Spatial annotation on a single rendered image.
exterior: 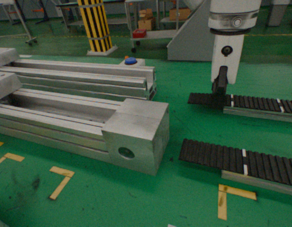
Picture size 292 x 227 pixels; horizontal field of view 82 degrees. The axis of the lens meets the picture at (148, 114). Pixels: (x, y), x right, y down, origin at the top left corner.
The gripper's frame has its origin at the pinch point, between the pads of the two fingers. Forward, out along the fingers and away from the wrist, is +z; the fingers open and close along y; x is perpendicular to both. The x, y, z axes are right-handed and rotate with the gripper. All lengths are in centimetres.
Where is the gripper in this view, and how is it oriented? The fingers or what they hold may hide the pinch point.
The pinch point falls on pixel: (217, 95)
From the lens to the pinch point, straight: 46.5
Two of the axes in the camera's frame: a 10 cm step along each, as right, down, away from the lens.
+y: 3.4, -6.0, 7.3
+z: 0.9, 7.9, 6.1
